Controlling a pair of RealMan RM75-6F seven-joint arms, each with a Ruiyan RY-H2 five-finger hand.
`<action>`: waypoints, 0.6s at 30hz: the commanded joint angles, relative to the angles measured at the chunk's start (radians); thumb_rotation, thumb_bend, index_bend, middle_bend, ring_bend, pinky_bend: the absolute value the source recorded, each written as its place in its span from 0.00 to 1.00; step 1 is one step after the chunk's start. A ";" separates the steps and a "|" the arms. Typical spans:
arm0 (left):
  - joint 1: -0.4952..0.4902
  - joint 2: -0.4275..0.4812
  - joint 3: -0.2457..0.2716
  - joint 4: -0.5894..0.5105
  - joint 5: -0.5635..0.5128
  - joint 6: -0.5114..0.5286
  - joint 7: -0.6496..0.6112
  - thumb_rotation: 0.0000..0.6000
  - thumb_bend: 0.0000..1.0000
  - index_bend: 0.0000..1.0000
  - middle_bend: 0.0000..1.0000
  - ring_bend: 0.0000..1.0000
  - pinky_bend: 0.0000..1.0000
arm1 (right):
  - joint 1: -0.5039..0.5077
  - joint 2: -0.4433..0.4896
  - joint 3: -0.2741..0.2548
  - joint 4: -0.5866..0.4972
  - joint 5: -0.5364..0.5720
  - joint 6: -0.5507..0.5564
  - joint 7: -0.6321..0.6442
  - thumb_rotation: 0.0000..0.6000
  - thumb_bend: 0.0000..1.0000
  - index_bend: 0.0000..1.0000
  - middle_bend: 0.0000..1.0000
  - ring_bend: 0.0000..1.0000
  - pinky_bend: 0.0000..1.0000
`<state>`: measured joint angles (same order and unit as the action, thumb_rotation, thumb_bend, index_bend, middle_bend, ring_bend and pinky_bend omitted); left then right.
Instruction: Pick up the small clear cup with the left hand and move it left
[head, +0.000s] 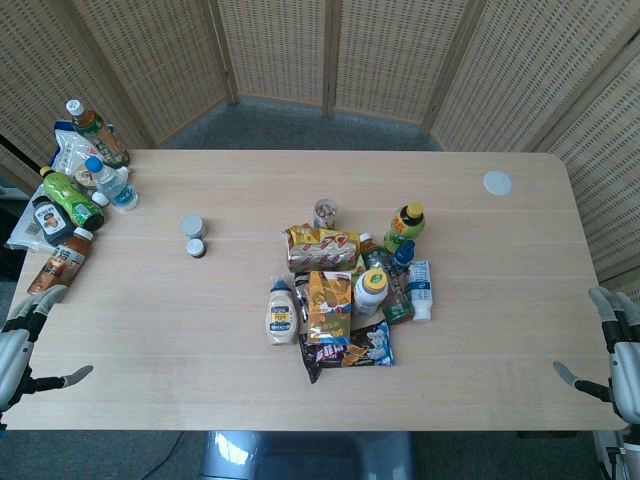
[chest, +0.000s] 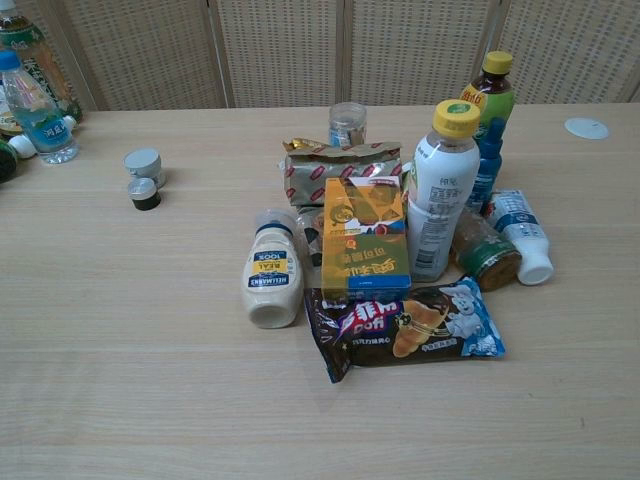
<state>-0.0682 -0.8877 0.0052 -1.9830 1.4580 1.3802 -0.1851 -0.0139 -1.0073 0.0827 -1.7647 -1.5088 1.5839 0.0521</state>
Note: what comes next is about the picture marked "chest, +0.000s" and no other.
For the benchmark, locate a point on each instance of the brown jar green label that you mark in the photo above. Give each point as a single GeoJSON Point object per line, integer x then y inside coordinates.
{"type": "Point", "coordinates": [487, 255]}

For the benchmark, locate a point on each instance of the clear packet dark snacks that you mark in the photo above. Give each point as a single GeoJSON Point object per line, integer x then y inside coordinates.
{"type": "Point", "coordinates": [311, 240]}

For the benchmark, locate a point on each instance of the gold snack pouch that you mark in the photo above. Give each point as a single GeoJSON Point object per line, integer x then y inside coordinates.
{"type": "Point", "coordinates": [365, 250]}

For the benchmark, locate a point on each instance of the white bottle yellow cap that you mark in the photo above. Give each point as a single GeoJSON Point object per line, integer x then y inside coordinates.
{"type": "Point", "coordinates": [440, 200]}

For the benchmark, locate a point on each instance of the white bottle blue label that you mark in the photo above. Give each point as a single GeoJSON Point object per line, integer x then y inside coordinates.
{"type": "Point", "coordinates": [525, 230]}

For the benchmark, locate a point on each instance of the small cup printed lid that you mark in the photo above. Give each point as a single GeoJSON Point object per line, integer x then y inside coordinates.
{"type": "Point", "coordinates": [6, 120]}

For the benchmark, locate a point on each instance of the water bottle blue cap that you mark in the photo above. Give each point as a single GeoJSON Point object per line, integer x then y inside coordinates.
{"type": "Point", "coordinates": [37, 115]}

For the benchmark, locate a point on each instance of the blue plastic bottle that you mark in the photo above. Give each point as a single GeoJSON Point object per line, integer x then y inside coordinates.
{"type": "Point", "coordinates": [490, 170]}

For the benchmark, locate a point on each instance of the clear plastic nut jar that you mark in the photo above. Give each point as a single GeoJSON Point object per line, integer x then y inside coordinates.
{"type": "Point", "coordinates": [347, 125]}

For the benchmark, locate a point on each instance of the gold snack bag red logos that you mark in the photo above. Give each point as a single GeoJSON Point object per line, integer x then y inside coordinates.
{"type": "Point", "coordinates": [320, 170]}

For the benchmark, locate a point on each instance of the woven folding screen panel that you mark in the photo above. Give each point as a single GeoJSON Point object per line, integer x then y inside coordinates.
{"type": "Point", "coordinates": [145, 50]}
{"type": "Point", "coordinates": [575, 50]}
{"type": "Point", "coordinates": [420, 40]}
{"type": "Point", "coordinates": [280, 50]}

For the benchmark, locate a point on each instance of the small white bottle cap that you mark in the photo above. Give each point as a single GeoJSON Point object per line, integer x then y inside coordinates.
{"type": "Point", "coordinates": [23, 146]}
{"type": "Point", "coordinates": [70, 123]}

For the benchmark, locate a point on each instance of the Hellmann's mayonnaise squeeze bottle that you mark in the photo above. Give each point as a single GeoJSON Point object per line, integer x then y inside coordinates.
{"type": "Point", "coordinates": [272, 280]}

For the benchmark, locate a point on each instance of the Dofi chocolate bread packet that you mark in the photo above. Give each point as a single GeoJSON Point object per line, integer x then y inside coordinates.
{"type": "Point", "coordinates": [400, 330]}

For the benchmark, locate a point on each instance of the green tea bottle yellow cap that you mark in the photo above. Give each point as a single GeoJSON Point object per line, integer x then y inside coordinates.
{"type": "Point", "coordinates": [495, 100]}

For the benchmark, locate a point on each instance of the grey capped small cup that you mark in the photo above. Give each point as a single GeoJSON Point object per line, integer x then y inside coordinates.
{"type": "Point", "coordinates": [144, 165]}

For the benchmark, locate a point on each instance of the tea bottle white cap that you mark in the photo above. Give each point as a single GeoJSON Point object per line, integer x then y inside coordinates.
{"type": "Point", "coordinates": [47, 70]}

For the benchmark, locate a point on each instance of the black jar silver lid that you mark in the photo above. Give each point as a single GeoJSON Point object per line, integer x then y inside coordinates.
{"type": "Point", "coordinates": [145, 197]}

